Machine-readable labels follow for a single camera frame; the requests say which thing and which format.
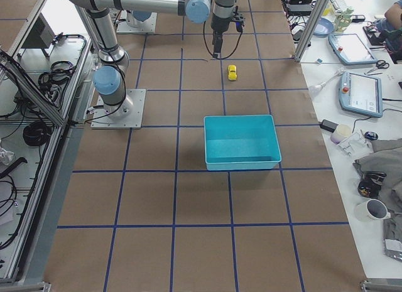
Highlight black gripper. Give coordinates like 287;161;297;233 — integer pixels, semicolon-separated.
211;3;234;58

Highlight yellow beetle toy car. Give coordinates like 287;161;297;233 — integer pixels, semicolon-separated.
227;65;237;81

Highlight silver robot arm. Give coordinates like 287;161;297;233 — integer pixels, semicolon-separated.
126;12;222;59
69;0;243;71

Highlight turquoise plastic bin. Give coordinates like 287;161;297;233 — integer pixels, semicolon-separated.
204;114;281;171

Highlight light blue plate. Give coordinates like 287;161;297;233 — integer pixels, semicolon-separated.
313;18;334;37

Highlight green glass jar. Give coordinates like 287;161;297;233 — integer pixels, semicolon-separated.
334;7;354;33

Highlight upper teach pendant tablet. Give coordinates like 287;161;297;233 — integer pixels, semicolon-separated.
328;33;378;65

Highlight teach pendant tablet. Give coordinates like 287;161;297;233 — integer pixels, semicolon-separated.
328;33;378;65
338;72;383;118

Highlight black power adapter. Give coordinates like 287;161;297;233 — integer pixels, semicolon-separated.
319;119;338;134

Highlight lower teach pendant tablet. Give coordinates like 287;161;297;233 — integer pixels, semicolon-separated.
338;72;383;118

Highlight black scissors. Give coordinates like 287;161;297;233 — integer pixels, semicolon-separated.
364;60;389;75

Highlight brown paper table mat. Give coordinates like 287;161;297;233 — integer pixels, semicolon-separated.
44;0;364;291

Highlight grey cloth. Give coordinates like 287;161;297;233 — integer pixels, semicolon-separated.
353;139;401;215

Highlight white coffee mug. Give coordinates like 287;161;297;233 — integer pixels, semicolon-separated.
354;199;391;222

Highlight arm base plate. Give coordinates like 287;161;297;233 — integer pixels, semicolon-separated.
116;11;157;35
90;89;146;129

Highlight aluminium frame post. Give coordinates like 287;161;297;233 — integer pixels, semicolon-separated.
294;0;329;62

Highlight coiled black cables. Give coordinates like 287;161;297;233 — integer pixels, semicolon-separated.
22;119;53;147

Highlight aluminium side rail frame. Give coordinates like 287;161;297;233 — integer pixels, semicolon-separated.
1;0;91;284

